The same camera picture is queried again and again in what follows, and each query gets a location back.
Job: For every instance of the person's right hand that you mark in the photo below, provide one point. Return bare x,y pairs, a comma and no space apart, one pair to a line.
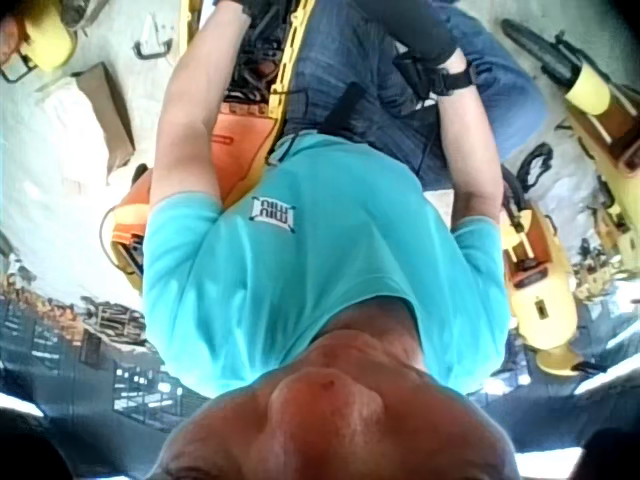
417,27

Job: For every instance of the person's left hand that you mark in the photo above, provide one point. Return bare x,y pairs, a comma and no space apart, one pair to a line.
239,6

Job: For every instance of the black wrist band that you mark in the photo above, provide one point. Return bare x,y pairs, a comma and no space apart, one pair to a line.
450,80

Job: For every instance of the person's legs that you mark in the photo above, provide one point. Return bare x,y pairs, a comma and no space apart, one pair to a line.
360,60

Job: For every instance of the brown cardboard piece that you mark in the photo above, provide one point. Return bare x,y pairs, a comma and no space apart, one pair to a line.
107,112

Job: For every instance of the yellow machine with black bar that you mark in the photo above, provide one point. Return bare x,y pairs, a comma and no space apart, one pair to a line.
592,95

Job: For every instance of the yellow and orange machine part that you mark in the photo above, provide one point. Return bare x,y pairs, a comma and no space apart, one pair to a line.
45,35

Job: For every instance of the yellow machine with orange core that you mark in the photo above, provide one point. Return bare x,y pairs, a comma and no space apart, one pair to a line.
542,285

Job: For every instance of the heap of yellow machine parts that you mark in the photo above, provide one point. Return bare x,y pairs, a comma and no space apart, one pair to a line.
607,270

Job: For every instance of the storage rack with parts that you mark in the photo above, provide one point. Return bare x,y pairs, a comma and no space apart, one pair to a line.
75,340

